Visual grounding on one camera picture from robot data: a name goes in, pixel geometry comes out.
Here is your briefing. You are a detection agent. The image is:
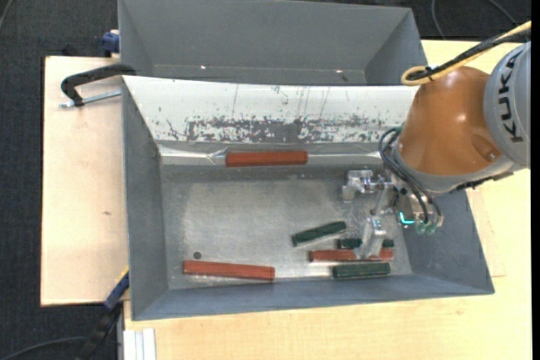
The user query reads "red-brown flat block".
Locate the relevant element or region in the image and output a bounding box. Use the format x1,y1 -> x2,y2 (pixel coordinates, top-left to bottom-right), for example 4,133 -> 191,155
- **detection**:
224,150 -> 310,169
308,247 -> 395,264
181,259 -> 277,282

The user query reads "grey metal bin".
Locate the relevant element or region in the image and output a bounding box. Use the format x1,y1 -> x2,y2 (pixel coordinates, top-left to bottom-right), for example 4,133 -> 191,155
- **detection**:
116,0 -> 495,322

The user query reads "dark green flat block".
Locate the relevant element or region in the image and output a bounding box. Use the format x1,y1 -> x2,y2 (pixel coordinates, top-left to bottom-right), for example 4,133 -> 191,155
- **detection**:
336,237 -> 396,250
290,220 -> 348,248
331,261 -> 392,280

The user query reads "pale wood board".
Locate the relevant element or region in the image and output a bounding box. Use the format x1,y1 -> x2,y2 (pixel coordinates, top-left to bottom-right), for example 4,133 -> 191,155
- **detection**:
40,56 -> 130,307

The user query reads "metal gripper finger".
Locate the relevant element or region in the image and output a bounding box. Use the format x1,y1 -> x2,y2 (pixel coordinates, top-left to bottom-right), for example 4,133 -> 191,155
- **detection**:
341,169 -> 389,202
357,217 -> 388,260

